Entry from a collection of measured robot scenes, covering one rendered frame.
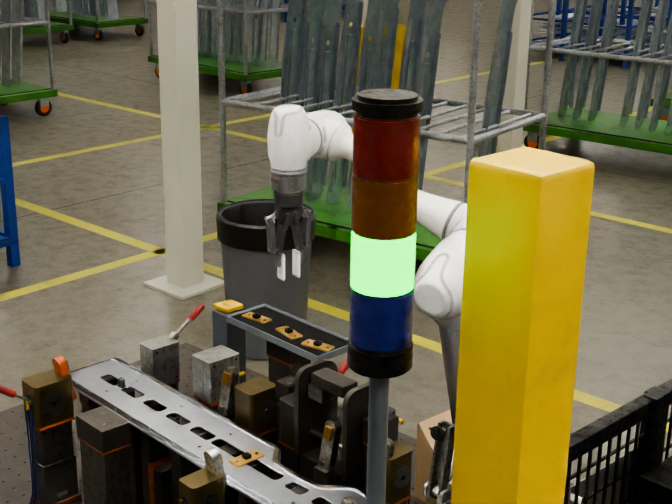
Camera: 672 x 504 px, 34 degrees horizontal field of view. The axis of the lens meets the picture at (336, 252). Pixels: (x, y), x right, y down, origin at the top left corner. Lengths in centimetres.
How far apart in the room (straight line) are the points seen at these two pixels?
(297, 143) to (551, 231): 157
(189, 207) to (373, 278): 527
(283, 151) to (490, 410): 153
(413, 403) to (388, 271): 402
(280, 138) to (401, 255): 157
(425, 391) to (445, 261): 294
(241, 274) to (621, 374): 195
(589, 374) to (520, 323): 440
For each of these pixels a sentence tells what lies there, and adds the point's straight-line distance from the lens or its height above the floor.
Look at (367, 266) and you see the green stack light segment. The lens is 112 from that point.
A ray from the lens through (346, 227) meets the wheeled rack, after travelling 672.
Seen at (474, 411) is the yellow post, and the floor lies 171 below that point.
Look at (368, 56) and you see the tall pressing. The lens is 687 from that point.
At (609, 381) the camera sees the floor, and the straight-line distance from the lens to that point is 553.
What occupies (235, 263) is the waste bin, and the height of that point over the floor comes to 51.
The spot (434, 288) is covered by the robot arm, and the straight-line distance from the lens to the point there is 231.
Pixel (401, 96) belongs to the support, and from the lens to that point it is 109.
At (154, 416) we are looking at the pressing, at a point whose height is 100.
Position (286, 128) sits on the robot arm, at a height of 172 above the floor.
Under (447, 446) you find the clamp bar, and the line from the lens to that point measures 231.
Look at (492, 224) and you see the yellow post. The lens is 118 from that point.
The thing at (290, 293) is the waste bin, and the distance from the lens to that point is 541.
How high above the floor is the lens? 227
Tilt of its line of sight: 19 degrees down
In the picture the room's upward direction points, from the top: 1 degrees clockwise
